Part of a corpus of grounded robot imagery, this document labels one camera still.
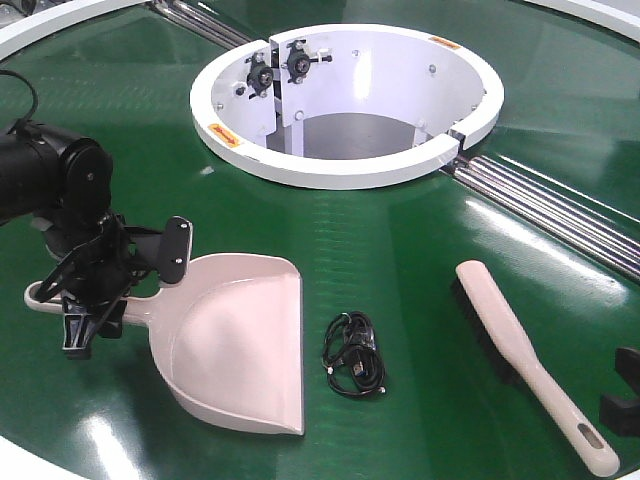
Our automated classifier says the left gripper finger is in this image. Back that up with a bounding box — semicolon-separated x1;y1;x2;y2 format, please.
125;216;193;285
62;296;125;359

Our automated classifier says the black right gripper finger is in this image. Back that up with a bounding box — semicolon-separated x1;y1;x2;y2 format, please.
599;395;639;437
615;347;640;395

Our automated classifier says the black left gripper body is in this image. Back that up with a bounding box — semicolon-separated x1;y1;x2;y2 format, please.
33;212;135;310

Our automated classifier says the pink plastic dustpan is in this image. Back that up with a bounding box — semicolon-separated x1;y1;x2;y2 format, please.
22;252;305;437

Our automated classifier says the pink hand broom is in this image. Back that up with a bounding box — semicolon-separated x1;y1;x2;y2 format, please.
452;260;620;477

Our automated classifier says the black usb cable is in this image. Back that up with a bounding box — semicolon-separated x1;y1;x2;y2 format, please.
320;310;388;399

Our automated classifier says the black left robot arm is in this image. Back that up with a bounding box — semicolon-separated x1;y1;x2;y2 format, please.
1;94;193;360

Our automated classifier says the white outer conveyor rim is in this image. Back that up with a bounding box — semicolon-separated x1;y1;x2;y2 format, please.
1;0;639;59

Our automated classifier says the near metal roller strip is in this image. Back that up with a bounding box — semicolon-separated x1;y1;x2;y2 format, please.
442;156;639;282

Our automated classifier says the metal roller strip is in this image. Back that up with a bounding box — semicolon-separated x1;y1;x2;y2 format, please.
442;156;639;282
147;0;252;49

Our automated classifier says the orange warning sticker left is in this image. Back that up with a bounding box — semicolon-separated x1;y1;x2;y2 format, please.
208;123;241;148

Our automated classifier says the orange warning sticker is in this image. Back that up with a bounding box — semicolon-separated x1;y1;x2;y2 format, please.
208;123;241;148
429;36;460;50

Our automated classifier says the far metal roller strip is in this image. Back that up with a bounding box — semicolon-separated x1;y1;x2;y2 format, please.
147;0;252;49

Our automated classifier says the orange warning sticker right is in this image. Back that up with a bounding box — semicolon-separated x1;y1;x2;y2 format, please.
429;36;460;50

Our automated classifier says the left black bearing mount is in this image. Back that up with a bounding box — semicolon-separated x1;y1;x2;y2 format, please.
246;52;274;99

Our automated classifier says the black bearing mount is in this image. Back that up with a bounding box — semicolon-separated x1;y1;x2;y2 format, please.
246;52;274;99
285;39;333;84

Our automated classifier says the white central conveyor ring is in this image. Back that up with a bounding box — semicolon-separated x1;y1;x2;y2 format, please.
189;23;505;191

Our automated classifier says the right black bearing mount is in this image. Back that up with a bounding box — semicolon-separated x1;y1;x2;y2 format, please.
285;39;333;84

